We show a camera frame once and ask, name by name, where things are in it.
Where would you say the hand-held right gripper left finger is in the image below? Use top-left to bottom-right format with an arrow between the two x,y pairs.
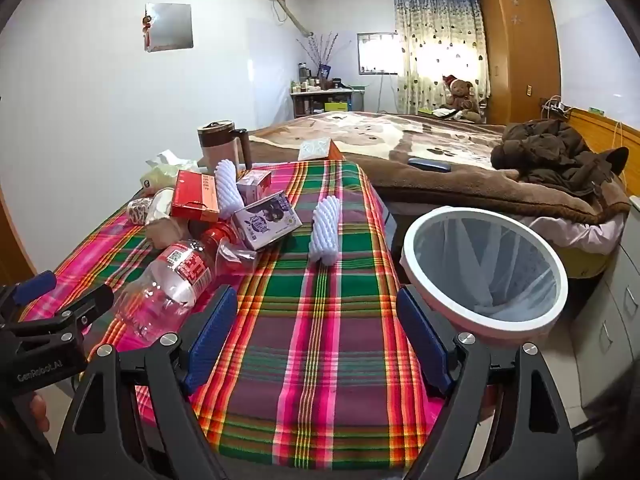
54,285 -> 239,480

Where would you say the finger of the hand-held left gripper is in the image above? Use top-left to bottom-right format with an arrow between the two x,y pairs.
10,284 -> 115,341
0,270 -> 57,311

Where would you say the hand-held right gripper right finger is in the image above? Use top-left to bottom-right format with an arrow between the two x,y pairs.
397,285 -> 596,480

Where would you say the white round bin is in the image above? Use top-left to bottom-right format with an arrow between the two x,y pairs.
400,206 -> 569,353

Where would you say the clear plastic bag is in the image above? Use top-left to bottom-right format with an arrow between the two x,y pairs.
215,240 -> 258,281

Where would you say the red drink can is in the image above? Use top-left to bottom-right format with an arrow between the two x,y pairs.
200,222 -> 241,256

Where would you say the patterned paper cup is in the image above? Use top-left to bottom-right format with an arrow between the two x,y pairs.
127,196 -> 156,225

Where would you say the white blue milk carton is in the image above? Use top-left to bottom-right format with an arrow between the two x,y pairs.
232,192 -> 302,252

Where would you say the red cardboard box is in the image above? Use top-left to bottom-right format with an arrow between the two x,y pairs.
170,169 -> 222,223

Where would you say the white foam fruit net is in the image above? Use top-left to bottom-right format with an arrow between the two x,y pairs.
214,159 -> 246,221
308,196 -> 343,266

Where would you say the pink drink carton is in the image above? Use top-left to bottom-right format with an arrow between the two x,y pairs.
236,169 -> 273,206

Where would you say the cream packet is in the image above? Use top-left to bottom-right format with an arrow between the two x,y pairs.
140,150 -> 201,196

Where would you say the person's left hand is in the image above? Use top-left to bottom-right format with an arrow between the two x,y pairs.
29,394 -> 50,433

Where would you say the plaid tablecloth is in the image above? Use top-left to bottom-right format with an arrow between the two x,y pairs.
20,160 -> 446,471

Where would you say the blue glasses case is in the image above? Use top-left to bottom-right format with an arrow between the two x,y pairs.
407,157 -> 453,173

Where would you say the yellow bed base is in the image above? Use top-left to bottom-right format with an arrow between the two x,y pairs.
565,245 -> 608,278

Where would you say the brown lidded jug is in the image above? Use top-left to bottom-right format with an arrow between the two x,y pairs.
196,120 -> 253,173

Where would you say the grey drawer nightstand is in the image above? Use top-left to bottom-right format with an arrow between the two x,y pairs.
570,200 -> 640,411

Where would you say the pink bed sheet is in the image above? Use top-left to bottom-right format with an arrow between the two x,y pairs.
510,205 -> 626,256

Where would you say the bed with brown blanket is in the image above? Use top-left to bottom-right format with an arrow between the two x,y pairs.
247,111 -> 632,226

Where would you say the orange tissue box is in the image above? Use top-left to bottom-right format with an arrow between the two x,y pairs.
297,136 -> 343,162

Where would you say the dark brown jacket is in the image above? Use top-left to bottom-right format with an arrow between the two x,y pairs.
490,119 -> 630,197

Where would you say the brown teddy bear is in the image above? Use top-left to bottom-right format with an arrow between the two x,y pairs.
440,74 -> 483,123

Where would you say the cluttered dresser table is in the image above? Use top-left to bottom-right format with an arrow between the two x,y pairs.
290,85 -> 368,120

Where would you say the wooden headboard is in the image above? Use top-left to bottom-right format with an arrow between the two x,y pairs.
565,106 -> 640,161

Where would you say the bare branch bouquet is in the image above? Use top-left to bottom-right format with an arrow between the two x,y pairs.
297,31 -> 346,78

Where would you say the wooden wardrobe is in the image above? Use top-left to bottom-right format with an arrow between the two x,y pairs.
481,0 -> 561,126

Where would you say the patterned curtain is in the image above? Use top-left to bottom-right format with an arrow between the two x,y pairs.
392,0 -> 488,116

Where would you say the square wall mirror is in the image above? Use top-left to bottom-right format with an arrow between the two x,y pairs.
145,2 -> 195,52

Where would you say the wrapped wall pipe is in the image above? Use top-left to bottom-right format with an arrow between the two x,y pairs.
267,0 -> 313,38

